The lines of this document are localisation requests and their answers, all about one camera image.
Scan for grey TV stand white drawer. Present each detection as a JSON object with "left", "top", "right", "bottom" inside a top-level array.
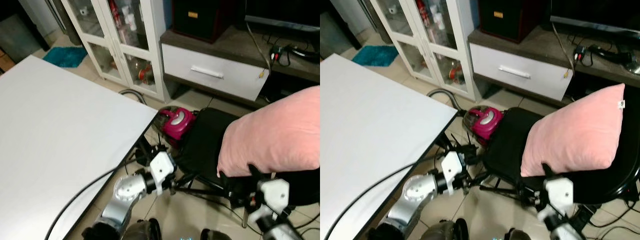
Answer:
[
  {"left": 160, "top": 24, "right": 321, "bottom": 110},
  {"left": 467, "top": 24, "right": 640, "bottom": 103}
]

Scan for dark grey bin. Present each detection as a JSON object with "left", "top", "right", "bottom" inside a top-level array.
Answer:
[
  {"left": 320, "top": 11, "right": 354, "bottom": 58},
  {"left": 0, "top": 12, "right": 37, "bottom": 52}
]

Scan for pink vacuum cleaner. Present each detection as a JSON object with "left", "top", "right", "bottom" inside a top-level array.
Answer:
[
  {"left": 463, "top": 105, "right": 506, "bottom": 142},
  {"left": 158, "top": 106, "right": 197, "bottom": 147}
]

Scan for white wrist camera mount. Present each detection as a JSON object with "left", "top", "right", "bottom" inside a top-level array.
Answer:
[
  {"left": 440, "top": 151, "right": 466, "bottom": 196},
  {"left": 257, "top": 179, "right": 290, "bottom": 217},
  {"left": 149, "top": 151, "right": 176, "bottom": 196},
  {"left": 543, "top": 177, "right": 575, "bottom": 217}
]

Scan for white bottle in cabinet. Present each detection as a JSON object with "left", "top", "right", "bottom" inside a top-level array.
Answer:
[
  {"left": 124, "top": 5, "right": 138, "bottom": 33},
  {"left": 432, "top": 4, "right": 447, "bottom": 32}
]

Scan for white drawer handle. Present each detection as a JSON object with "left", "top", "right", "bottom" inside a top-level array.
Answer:
[
  {"left": 189, "top": 65, "right": 225, "bottom": 80},
  {"left": 498, "top": 65, "right": 532, "bottom": 80}
]

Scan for teal floor mat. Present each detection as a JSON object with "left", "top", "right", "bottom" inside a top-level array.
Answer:
[
  {"left": 351, "top": 44, "right": 400, "bottom": 67},
  {"left": 42, "top": 46, "right": 89, "bottom": 69}
]

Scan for grey vacuum hose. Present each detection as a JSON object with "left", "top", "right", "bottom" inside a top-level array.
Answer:
[
  {"left": 426, "top": 88, "right": 458, "bottom": 108},
  {"left": 118, "top": 88, "right": 149, "bottom": 106}
]

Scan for black television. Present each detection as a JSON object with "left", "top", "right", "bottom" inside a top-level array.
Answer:
[
  {"left": 244, "top": 0, "right": 321, "bottom": 33},
  {"left": 549, "top": 0, "right": 640, "bottom": 34}
]

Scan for dark robot leg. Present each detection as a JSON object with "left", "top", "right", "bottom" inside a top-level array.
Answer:
[
  {"left": 425, "top": 219, "right": 470, "bottom": 240},
  {"left": 122, "top": 218, "right": 162, "bottom": 240},
  {"left": 200, "top": 228, "right": 233, "bottom": 240}
]

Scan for black speaker box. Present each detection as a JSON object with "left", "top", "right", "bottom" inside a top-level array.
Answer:
[
  {"left": 171, "top": 0, "right": 237, "bottom": 44},
  {"left": 477, "top": 0, "right": 545, "bottom": 44}
]

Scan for black chair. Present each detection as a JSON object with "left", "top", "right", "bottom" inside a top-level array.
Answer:
[
  {"left": 172, "top": 107, "right": 321, "bottom": 228},
  {"left": 477, "top": 106, "right": 640, "bottom": 206}
]

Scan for pink pillow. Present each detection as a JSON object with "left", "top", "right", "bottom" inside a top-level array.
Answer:
[
  {"left": 520, "top": 83, "right": 627, "bottom": 178},
  {"left": 217, "top": 86, "right": 321, "bottom": 179}
]

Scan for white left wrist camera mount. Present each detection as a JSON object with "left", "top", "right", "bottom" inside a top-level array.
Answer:
[
  {"left": 440, "top": 151, "right": 466, "bottom": 196},
  {"left": 149, "top": 151, "right": 176, "bottom": 196}
]

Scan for white cable yellow plug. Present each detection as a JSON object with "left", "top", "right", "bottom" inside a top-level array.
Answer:
[
  {"left": 551, "top": 22, "right": 572, "bottom": 80},
  {"left": 246, "top": 22, "right": 272, "bottom": 80}
]

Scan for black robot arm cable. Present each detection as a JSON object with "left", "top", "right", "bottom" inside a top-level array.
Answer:
[
  {"left": 44, "top": 159, "right": 142, "bottom": 240},
  {"left": 324, "top": 159, "right": 441, "bottom": 240}
]

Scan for black floor cable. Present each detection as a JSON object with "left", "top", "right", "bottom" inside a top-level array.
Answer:
[{"left": 570, "top": 197, "right": 640, "bottom": 240}]

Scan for black cable bundle with plugs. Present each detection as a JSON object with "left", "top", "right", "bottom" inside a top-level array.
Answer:
[
  {"left": 268, "top": 35, "right": 321, "bottom": 68},
  {"left": 572, "top": 35, "right": 632, "bottom": 67}
]

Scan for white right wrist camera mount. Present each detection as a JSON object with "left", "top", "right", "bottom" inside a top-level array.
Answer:
[
  {"left": 543, "top": 177, "right": 575, "bottom": 217},
  {"left": 257, "top": 179, "right": 290, "bottom": 217}
]

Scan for white glass door cabinet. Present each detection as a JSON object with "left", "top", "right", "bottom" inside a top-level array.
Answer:
[
  {"left": 369, "top": 0, "right": 485, "bottom": 102},
  {"left": 61, "top": 0, "right": 175, "bottom": 104}
]

